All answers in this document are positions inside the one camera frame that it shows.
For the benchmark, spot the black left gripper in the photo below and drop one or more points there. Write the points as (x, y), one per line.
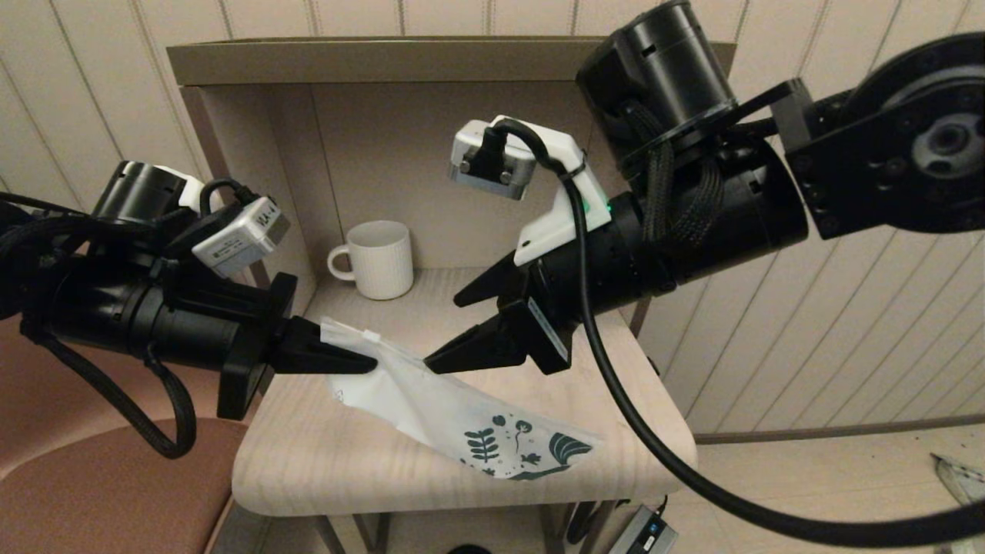
(177, 323)

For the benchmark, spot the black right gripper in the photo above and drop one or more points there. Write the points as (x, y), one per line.
(616, 269)

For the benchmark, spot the white floral zipper pouch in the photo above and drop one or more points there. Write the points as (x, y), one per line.
(431, 408)

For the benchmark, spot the white ribbed ceramic mug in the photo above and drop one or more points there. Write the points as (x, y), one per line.
(381, 265)

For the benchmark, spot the dark metal table leg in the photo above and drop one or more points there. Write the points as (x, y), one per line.
(550, 531)
(381, 535)

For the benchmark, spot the black round floor object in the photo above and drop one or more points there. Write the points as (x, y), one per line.
(469, 551)

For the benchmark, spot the pink upholstered chair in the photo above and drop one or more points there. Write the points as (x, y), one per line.
(100, 500)

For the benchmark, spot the grey power adapter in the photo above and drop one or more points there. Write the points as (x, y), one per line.
(642, 535)

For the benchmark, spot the beige wooden shelf hutch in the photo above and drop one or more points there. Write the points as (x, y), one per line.
(385, 60)

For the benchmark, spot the brown baseboard strip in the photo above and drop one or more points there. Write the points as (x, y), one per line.
(846, 431)

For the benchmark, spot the white patterned floor item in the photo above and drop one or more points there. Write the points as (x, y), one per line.
(962, 473)

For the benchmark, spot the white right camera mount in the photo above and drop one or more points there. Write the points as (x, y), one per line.
(569, 215)

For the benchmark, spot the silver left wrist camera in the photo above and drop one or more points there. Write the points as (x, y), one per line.
(242, 238)

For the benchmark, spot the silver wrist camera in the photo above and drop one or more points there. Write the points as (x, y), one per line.
(242, 238)
(492, 165)

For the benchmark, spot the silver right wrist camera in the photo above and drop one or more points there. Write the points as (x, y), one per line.
(492, 165)

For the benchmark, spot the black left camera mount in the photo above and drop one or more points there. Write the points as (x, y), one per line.
(192, 231)

